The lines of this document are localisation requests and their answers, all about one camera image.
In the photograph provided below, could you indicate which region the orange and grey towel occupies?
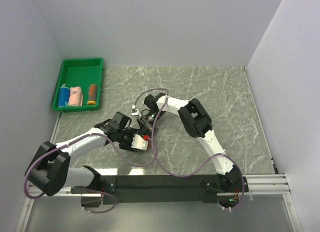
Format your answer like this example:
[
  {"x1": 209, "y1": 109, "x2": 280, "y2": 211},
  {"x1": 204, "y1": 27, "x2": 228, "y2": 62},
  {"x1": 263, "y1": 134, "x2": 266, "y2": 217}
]
[{"x1": 86, "y1": 84, "x2": 98, "y2": 106}]

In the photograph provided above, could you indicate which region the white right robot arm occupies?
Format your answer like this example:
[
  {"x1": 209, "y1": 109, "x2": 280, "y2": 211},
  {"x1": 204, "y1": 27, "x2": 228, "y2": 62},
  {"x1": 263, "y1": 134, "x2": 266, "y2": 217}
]
[{"x1": 144, "y1": 92, "x2": 245, "y2": 192}]

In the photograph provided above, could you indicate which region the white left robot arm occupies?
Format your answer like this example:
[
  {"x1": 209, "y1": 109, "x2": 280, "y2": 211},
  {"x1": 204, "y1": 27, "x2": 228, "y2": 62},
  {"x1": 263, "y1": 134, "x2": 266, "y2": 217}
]
[{"x1": 24, "y1": 112, "x2": 148, "y2": 196}]

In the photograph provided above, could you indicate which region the pink rolled towel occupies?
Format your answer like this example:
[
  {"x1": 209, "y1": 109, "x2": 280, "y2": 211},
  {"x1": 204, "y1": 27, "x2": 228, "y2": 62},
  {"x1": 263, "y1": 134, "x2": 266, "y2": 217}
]
[{"x1": 68, "y1": 86, "x2": 83, "y2": 107}]

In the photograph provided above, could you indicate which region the blue rolled towel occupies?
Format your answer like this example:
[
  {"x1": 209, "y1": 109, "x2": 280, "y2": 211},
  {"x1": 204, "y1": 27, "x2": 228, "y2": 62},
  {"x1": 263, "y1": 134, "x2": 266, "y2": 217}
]
[{"x1": 57, "y1": 84, "x2": 70, "y2": 107}]

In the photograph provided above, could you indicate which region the green plastic tray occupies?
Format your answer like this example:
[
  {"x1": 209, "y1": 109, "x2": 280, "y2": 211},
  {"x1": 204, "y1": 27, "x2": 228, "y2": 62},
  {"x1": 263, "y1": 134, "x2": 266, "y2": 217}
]
[{"x1": 52, "y1": 57, "x2": 104, "y2": 113}]

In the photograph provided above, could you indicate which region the black base beam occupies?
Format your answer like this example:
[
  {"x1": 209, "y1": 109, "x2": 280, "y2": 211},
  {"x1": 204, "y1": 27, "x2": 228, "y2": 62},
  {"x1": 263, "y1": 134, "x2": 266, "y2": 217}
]
[{"x1": 88, "y1": 174, "x2": 249, "y2": 203}]

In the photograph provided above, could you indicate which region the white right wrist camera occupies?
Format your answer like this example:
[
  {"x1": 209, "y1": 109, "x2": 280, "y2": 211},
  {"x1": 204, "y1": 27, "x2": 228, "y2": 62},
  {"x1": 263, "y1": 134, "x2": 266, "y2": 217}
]
[{"x1": 131, "y1": 105, "x2": 141, "y2": 116}]

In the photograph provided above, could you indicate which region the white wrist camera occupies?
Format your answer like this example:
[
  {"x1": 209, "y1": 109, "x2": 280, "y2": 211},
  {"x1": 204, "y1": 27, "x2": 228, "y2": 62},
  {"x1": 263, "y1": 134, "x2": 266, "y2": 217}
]
[
  {"x1": 131, "y1": 105, "x2": 141, "y2": 116},
  {"x1": 131, "y1": 134, "x2": 149, "y2": 151}
]

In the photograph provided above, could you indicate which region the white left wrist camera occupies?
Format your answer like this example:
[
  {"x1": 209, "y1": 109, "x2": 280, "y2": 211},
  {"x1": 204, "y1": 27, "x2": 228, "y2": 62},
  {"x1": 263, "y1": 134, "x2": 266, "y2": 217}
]
[{"x1": 131, "y1": 134, "x2": 149, "y2": 151}]

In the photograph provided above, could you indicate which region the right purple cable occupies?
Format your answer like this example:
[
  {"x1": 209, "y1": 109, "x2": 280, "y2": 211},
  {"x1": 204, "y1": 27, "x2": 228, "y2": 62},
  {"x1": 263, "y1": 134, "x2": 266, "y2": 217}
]
[{"x1": 133, "y1": 88, "x2": 245, "y2": 211}]

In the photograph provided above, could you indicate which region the aluminium rail frame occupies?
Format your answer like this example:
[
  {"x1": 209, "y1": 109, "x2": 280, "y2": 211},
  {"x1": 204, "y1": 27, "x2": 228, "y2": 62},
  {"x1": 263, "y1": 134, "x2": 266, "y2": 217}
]
[{"x1": 16, "y1": 174, "x2": 303, "y2": 231}]

